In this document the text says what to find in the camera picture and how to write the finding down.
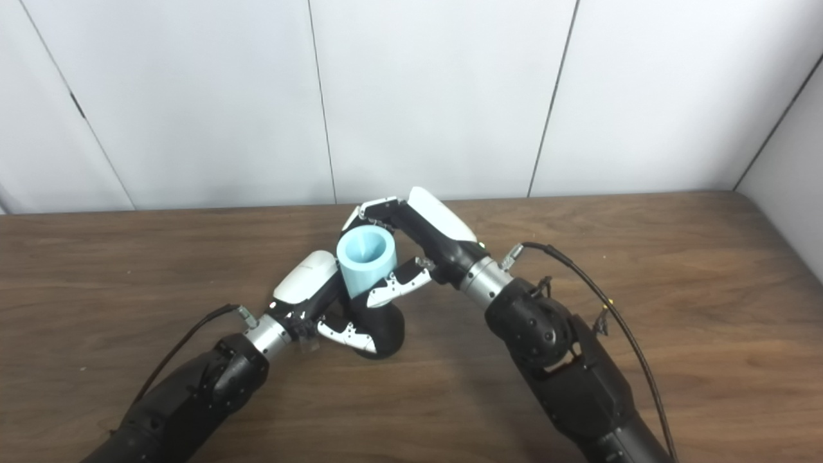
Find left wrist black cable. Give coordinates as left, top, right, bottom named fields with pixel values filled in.
left=132, top=304, right=259, bottom=403

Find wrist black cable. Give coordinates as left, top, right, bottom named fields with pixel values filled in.
left=132, top=304, right=259, bottom=403
left=500, top=242, right=680, bottom=461

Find light-blue hose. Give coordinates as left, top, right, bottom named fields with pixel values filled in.
left=336, top=226, right=401, bottom=300

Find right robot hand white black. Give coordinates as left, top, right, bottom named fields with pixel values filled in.
left=341, top=186, right=493, bottom=309

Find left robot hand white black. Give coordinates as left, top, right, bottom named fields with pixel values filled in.
left=266, top=251, right=380, bottom=356

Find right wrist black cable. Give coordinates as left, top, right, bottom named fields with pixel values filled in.
left=500, top=242, right=680, bottom=461

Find black nozzle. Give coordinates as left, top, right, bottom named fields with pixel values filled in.
left=347, top=293, right=406, bottom=359

